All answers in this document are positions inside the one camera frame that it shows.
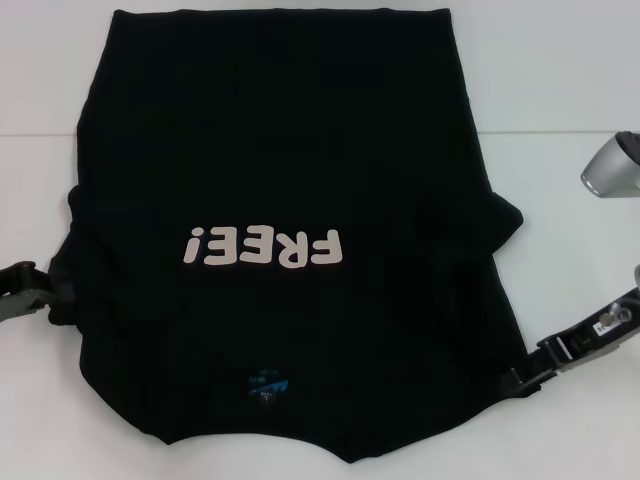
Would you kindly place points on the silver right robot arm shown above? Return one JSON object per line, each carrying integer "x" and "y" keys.
{"x": 610, "y": 165}

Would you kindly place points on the black shirt with FREE print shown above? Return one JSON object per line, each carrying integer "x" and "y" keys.
{"x": 280, "y": 150}

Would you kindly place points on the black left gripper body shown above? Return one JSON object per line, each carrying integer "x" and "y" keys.
{"x": 22, "y": 290}

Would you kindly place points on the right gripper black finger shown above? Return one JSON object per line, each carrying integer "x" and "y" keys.
{"x": 535, "y": 382}

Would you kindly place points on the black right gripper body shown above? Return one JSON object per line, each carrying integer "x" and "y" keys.
{"x": 585, "y": 342}

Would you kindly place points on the silver knurled mounting screw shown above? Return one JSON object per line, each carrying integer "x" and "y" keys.
{"x": 614, "y": 316}

